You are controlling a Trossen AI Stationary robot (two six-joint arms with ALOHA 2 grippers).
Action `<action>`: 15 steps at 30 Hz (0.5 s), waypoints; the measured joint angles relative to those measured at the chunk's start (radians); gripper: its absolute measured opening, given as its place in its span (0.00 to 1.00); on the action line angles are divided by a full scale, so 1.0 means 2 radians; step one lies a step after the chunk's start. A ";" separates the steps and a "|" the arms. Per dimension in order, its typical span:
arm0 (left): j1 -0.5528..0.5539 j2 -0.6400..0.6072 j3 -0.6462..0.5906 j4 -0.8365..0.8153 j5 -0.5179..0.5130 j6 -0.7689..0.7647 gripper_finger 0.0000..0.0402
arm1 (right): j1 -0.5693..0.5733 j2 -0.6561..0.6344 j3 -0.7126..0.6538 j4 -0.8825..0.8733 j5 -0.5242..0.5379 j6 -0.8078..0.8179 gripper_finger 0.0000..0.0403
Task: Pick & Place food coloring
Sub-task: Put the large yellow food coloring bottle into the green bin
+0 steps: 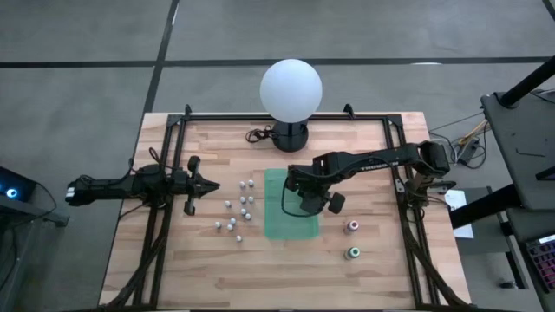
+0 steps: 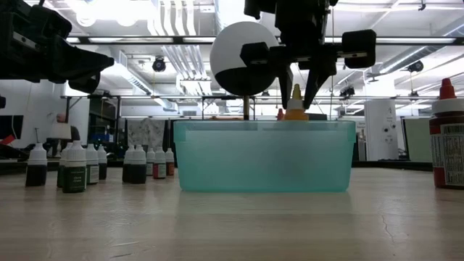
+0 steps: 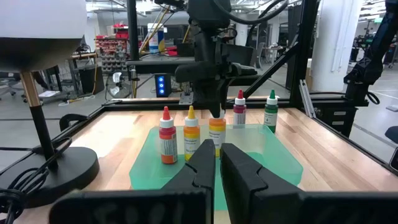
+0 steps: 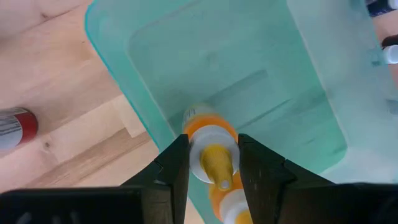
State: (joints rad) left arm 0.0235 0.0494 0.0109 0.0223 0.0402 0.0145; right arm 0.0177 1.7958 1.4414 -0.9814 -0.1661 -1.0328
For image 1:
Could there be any keyboard with coloured keys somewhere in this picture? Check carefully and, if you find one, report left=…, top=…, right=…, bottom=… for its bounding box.
left=525, top=233, right=555, bottom=294

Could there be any white globe table lamp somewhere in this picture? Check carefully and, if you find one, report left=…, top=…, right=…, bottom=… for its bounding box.
left=258, top=58, right=323, bottom=153

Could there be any power strip with cables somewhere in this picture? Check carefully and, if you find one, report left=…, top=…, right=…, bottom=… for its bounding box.
left=428, top=111, right=489, bottom=170

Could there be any black lamp power cable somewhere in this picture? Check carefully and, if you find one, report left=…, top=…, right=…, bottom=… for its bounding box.
left=245, top=124, right=278, bottom=145

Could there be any dark grey side table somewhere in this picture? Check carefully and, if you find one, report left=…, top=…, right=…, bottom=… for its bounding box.
left=480, top=88, right=555, bottom=211

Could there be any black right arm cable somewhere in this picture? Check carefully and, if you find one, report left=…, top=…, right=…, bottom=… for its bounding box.
left=280, top=176, right=305, bottom=218

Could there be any white paper sheet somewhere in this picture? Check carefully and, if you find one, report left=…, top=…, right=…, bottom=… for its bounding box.
left=445, top=189, right=475, bottom=240

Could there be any black computer with blue light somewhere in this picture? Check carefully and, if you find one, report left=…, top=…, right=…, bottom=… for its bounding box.
left=0, top=166, right=38, bottom=205

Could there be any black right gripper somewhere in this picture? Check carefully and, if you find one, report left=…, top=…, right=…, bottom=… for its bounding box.
left=285, top=167, right=348, bottom=217

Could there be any black support beam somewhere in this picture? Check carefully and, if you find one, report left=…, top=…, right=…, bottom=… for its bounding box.
left=449, top=184, right=521, bottom=230

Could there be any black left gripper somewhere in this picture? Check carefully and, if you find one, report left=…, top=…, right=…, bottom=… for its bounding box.
left=171, top=155, right=221, bottom=217

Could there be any teal translucent plastic bin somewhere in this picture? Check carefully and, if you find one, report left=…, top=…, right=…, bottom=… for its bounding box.
left=263, top=167, right=320, bottom=242

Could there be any black diagonal pole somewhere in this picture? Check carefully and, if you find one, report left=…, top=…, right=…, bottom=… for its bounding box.
left=498, top=55, right=555, bottom=108

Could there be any black aluminium table frame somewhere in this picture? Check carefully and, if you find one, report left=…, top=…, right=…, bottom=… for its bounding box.
left=100, top=103, right=472, bottom=311

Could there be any black computer desk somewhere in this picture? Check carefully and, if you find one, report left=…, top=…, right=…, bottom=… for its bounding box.
left=502, top=206, right=555, bottom=312

